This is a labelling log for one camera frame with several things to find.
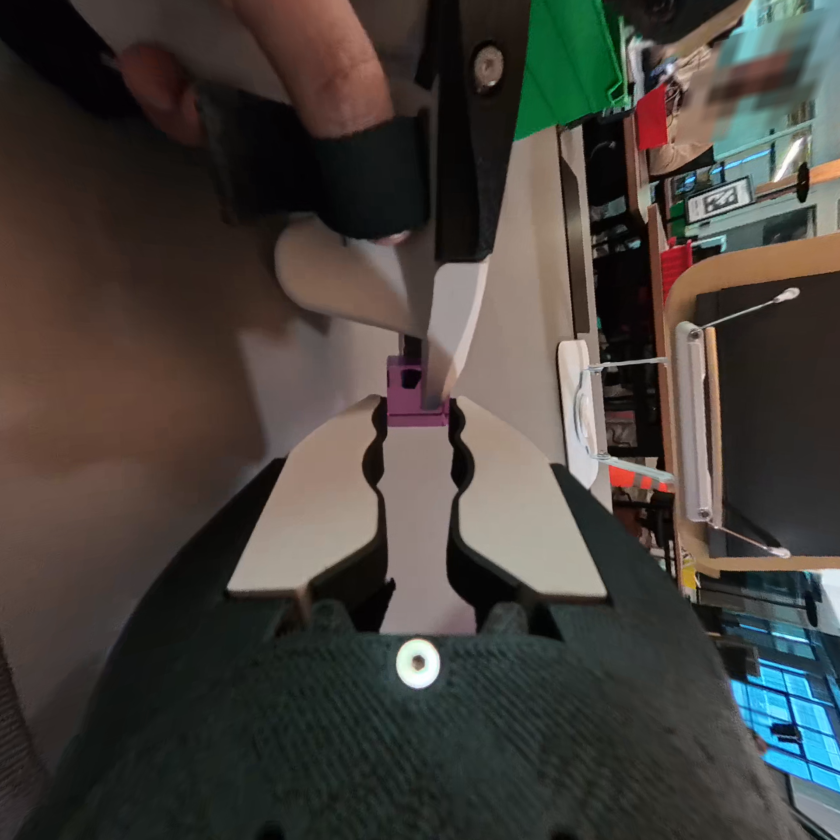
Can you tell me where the purple translucent cube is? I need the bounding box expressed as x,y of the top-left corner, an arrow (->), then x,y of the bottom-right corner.
387,356 -> 450,429

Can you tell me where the person's left hand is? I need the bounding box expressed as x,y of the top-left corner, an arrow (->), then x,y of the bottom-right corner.
119,0 -> 414,247

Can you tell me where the white rounded plate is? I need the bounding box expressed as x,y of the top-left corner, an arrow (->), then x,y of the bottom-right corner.
556,337 -> 616,491

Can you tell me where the red cloth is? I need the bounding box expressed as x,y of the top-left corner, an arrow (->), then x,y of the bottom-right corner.
634,85 -> 669,151

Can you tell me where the grey desk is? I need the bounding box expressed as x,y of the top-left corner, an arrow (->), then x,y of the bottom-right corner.
0,39 -> 616,657

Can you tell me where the green plastic bin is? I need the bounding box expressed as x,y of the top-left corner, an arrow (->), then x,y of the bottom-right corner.
514,0 -> 632,143

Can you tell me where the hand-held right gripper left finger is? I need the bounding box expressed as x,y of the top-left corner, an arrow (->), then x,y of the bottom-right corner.
225,394 -> 389,619

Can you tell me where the framed marker sign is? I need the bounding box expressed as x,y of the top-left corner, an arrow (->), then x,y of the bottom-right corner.
685,175 -> 757,225

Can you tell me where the wooden chair with black seat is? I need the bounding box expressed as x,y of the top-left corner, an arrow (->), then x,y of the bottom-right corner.
661,233 -> 840,580

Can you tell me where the red plastic bin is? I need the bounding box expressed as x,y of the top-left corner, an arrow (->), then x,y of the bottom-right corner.
659,239 -> 694,304

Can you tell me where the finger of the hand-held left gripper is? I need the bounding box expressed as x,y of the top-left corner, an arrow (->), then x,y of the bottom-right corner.
422,258 -> 491,411

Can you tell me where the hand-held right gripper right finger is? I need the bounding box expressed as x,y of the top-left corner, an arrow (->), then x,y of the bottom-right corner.
448,395 -> 609,599

